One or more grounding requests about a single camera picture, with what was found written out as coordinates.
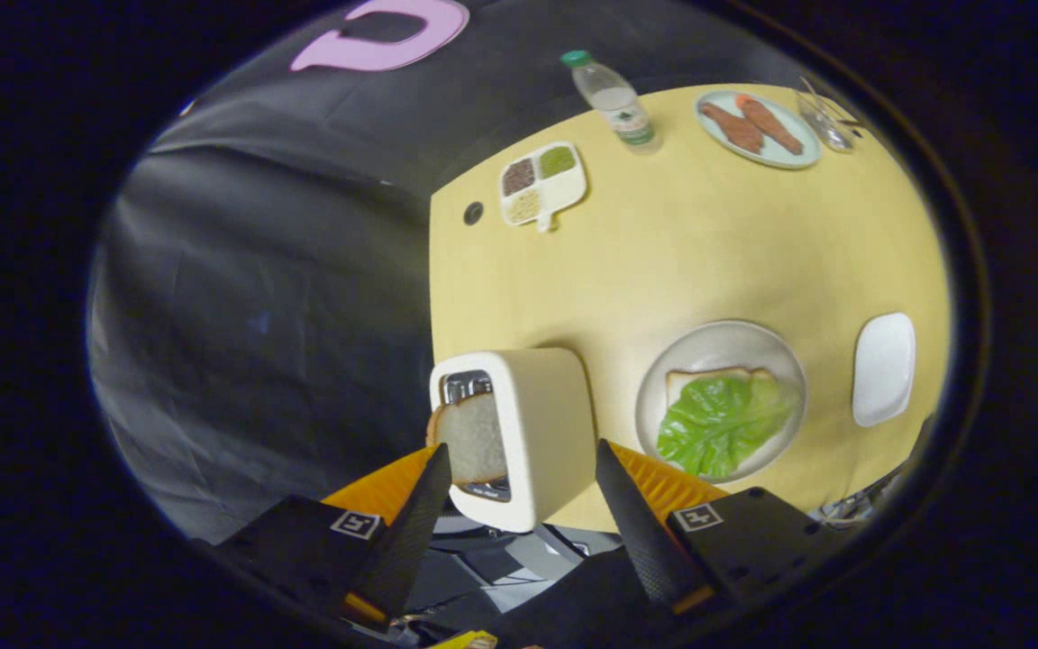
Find bread slice with crust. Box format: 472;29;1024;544
666;366;777;407

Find beige round plate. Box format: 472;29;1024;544
634;320;808;485

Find plain bread slice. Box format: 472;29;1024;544
426;390;509;485

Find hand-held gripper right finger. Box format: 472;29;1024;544
595;439;844;616

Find light blue round plate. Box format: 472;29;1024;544
695;88;823;170

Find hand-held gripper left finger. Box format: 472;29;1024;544
213;443;453;630

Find green lettuce leaf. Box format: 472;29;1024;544
657;374;801;480

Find clear plastic water bottle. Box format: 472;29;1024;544
560;50;663;156

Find reddish meat patty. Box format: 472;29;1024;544
735;94;805;156

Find white divided condiment dish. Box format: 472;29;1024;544
498;142;588;233

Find clear square utensil holder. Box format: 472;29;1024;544
794;77;862;152

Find white rounded square plate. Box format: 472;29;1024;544
851;312;917;428

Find brown meat patty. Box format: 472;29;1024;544
699;102;765;154

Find white toaster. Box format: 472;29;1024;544
429;348;597;534

